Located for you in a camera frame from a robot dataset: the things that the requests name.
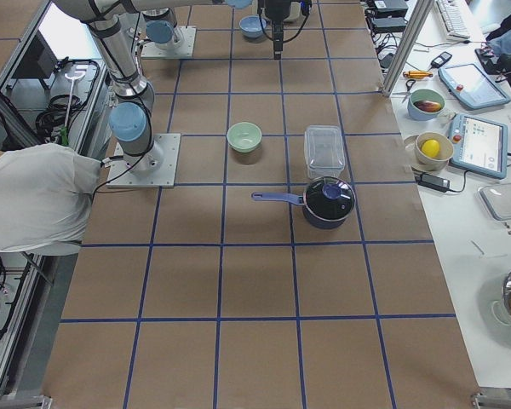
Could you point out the teach pendant tablet far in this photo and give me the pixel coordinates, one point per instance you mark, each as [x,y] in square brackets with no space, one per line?
[472,87]

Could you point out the black power adapter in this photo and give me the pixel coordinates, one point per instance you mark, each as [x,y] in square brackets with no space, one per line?
[433,182]

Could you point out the green bowl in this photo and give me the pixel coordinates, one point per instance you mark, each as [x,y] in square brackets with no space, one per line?
[244,137]

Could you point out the person in white shirt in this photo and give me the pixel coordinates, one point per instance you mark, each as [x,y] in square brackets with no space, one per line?
[45,196]

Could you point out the grey kitchen scale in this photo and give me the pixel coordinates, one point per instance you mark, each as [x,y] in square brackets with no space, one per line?
[497,200]

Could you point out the teach pendant tablet near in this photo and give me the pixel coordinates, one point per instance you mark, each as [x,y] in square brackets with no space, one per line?
[479,145]

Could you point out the aluminium frame post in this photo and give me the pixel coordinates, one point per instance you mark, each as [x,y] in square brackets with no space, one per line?
[413,27]

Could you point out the white keyboard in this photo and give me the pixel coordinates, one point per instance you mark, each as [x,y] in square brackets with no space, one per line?
[451,20]

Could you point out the black scissors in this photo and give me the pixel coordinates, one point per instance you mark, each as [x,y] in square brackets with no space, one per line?
[409,84]

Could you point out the blue saucepan with lid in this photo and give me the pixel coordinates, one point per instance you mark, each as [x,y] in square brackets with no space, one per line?
[326,201]

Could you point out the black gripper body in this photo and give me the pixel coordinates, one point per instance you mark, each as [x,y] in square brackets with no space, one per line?
[276,9]

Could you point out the blue bowl with fruit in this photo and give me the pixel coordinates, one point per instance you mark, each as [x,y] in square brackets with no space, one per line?
[425,104]

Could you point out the orange handled tool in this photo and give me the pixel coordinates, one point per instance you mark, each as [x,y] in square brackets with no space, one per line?
[416,74]

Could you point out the green handled grabber tool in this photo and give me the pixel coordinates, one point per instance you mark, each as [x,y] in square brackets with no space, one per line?
[77,75]

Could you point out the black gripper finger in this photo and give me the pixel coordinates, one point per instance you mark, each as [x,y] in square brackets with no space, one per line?
[278,39]

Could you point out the clear plastic lidded container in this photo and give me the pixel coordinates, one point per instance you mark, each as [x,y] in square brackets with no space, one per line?
[324,151]

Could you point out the cream bowl with lemon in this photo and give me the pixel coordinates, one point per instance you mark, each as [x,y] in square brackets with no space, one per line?
[432,151]

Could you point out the teach pendant tablet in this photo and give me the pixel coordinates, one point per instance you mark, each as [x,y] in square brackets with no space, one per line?
[479,145]
[472,87]

